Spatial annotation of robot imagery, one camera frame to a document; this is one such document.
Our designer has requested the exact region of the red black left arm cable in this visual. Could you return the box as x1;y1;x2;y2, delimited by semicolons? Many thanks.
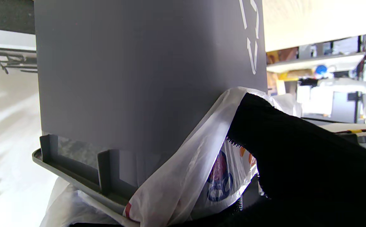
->
334;128;366;135

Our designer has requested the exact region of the white printed plastic bag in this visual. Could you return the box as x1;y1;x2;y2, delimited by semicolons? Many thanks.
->
40;87;303;227

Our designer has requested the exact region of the printed kitchen backdrop cloth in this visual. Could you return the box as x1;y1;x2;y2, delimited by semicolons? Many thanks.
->
0;0;60;227

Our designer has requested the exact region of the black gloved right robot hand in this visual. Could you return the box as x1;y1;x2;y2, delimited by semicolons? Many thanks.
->
183;92;366;227

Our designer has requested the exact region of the grey plastic waste bin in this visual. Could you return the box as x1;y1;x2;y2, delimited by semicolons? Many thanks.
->
32;0;268;218

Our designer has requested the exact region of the white storage shelf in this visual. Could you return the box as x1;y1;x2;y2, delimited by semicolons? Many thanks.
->
266;52;366;73

